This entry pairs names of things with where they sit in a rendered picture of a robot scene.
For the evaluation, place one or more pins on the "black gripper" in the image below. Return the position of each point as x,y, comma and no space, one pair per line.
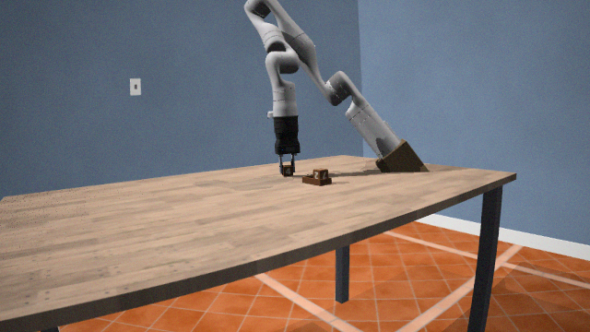
286,130

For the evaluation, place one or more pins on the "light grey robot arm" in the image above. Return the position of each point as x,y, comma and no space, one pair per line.
285,56

